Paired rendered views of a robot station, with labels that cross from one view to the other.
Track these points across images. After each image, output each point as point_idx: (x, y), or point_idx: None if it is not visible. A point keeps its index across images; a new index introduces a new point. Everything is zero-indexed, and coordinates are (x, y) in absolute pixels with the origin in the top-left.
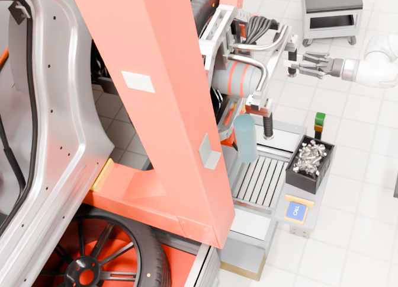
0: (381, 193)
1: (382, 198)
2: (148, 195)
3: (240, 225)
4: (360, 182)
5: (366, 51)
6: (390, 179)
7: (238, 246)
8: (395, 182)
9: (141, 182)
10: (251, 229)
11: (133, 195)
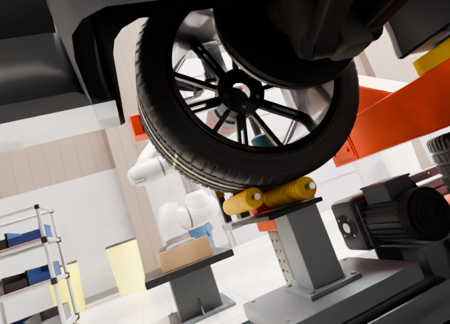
0: (226, 315)
1: (230, 312)
2: (376, 77)
3: None
4: (225, 323)
5: (155, 163)
6: (207, 322)
7: (376, 257)
8: (221, 258)
9: (385, 85)
10: None
11: (399, 82)
